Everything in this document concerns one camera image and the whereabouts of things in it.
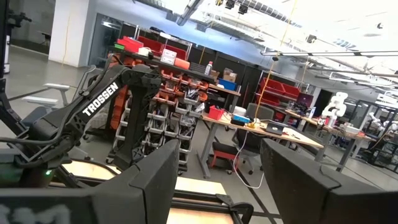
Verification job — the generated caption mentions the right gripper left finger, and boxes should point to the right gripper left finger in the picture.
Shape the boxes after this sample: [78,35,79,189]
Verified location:
[93,139,181,224]

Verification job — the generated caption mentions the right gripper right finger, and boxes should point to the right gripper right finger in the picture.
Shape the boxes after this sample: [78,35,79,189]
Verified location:
[260,138,398,224]

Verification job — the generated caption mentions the wooden top desk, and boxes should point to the wooden top desk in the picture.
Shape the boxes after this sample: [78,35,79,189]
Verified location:
[198,112,325,179]

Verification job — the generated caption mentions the grey laptop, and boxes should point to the grey laptop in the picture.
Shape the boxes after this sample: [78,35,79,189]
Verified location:
[266,121,289,136]

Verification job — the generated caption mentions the red rolling stool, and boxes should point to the red rolling stool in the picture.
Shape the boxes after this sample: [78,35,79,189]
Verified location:
[210,142,241,175]

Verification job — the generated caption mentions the shelf rack with parts bins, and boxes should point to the shelf rack with parts bins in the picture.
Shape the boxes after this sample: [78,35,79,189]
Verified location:
[107,51,216,175]

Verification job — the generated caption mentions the small red box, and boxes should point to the small red box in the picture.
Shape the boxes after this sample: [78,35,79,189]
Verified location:
[208,105,226,121]

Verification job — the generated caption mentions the grey office chair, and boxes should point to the grey office chair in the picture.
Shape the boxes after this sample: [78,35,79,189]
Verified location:
[234,103,276,175]

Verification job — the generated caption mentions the red shelf unit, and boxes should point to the red shelf unit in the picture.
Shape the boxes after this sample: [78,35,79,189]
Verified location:
[256,77,301,107]

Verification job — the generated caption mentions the blue storage bin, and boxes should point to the blue storage bin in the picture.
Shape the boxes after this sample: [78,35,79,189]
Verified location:
[218,78,238,91]

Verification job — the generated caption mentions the white labelled box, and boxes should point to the white labelled box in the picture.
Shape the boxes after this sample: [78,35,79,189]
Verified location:
[160,49,178,65]

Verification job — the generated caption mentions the office chair with white armrests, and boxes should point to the office chair with white armrests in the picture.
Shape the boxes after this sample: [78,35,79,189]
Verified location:
[20,67,91,126]

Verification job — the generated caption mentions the brown cardboard box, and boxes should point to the brown cardboard box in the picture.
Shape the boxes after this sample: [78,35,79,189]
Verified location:
[223,68,238,83]

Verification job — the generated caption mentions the red storage bin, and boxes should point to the red storage bin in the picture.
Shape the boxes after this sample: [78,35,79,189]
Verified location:
[117,35,144,54]

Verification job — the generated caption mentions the white dangling cable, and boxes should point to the white dangling cable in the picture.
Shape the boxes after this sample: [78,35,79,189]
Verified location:
[233,130,266,190]

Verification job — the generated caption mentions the yellow ceiling drop cable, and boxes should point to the yellow ceiling drop cable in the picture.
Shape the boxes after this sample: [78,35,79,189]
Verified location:
[248,0,298,129]

